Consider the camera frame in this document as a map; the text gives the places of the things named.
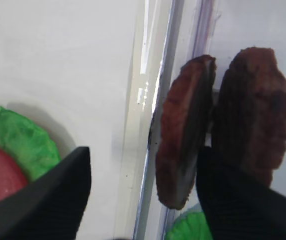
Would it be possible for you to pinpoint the brown meat patty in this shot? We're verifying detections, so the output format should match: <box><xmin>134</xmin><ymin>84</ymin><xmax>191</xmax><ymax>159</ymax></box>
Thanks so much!
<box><xmin>155</xmin><ymin>55</ymin><xmax>216</xmax><ymax>210</ymax></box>
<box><xmin>211</xmin><ymin>47</ymin><xmax>286</xmax><ymax>187</ymax></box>

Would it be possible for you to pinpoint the standing green lettuce leaf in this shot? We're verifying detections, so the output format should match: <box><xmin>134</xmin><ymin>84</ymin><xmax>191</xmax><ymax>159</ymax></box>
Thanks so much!
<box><xmin>165</xmin><ymin>212</ymin><xmax>213</xmax><ymax>240</ymax></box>

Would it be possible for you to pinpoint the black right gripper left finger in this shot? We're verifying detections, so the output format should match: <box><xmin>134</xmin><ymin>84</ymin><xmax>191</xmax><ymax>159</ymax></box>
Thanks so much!
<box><xmin>0</xmin><ymin>146</ymin><xmax>92</xmax><ymax>240</ymax></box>

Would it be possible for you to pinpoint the right clear acrylic rack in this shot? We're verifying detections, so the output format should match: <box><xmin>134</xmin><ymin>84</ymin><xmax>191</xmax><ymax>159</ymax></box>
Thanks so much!
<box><xmin>133</xmin><ymin>0</ymin><xmax>286</xmax><ymax>240</ymax></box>

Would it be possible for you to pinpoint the green lettuce leaf on tray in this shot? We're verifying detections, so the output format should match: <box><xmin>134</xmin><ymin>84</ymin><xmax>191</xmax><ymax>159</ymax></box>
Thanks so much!
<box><xmin>0</xmin><ymin>106</ymin><xmax>61</xmax><ymax>182</ymax></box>

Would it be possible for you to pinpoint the white rectangular metal tray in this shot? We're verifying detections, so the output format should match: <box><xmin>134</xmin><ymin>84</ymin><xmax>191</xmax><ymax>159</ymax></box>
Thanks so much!
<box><xmin>0</xmin><ymin>0</ymin><xmax>172</xmax><ymax>240</ymax></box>

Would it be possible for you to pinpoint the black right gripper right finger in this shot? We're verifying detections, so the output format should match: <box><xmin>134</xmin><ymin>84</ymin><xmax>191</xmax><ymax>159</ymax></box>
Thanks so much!
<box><xmin>196</xmin><ymin>146</ymin><xmax>286</xmax><ymax>240</ymax></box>

